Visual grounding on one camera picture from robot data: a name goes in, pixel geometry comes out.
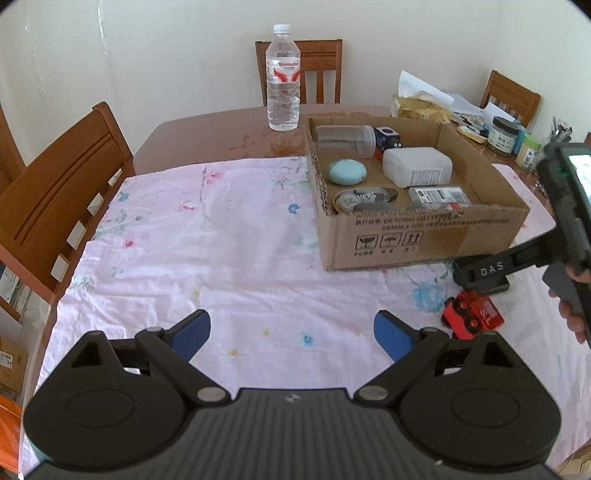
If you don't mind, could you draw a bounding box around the wooden chair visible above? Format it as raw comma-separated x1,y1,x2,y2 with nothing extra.
254,38,344,106
1,102,135,305

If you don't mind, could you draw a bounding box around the pen holder with pens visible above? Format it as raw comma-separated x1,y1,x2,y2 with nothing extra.
548,116,573,143

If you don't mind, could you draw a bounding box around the red toy train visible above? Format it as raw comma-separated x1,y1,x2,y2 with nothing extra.
442,291,505,340

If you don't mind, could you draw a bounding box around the wooden chair at far side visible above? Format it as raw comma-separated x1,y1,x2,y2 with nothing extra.
254,38,344,106

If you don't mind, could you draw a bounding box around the pink floral tablecloth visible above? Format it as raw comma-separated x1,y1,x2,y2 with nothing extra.
23,157,590,479

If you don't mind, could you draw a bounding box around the person's right hand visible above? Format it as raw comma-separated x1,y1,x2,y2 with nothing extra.
558,265,590,344

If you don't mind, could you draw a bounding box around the stack of papers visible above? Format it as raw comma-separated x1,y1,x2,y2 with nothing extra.
451,93,489,136

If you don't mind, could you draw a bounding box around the white plastic bottle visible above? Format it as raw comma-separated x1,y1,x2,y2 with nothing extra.
382,147,453,188

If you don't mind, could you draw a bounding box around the gold tissue pack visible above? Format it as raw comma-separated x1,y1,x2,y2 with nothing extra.
391,71,454,123

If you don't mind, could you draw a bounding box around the clear plastic jar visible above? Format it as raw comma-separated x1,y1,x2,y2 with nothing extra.
315,125,376,158

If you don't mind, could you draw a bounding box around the small glass jar black lid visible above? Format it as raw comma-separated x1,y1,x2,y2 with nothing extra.
487,116,520,155

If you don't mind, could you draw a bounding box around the cardboard box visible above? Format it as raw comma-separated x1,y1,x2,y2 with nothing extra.
304,114,530,271

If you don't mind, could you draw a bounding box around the black toy train blue cube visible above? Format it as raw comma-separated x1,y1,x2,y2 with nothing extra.
374,126,403,161

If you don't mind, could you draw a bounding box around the green lid container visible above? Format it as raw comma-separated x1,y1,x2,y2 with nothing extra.
516,134,541,171

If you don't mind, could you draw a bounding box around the light blue earbud case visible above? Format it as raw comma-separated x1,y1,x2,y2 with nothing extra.
328,159,367,186

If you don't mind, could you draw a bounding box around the clear water bottle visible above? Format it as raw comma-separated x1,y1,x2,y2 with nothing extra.
266,24,301,132

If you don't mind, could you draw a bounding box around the wooden chair at left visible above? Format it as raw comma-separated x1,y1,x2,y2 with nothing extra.
1,102,135,305

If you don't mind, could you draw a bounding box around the wooden chair far right corner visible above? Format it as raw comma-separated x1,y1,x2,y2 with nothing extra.
480,70,541,127

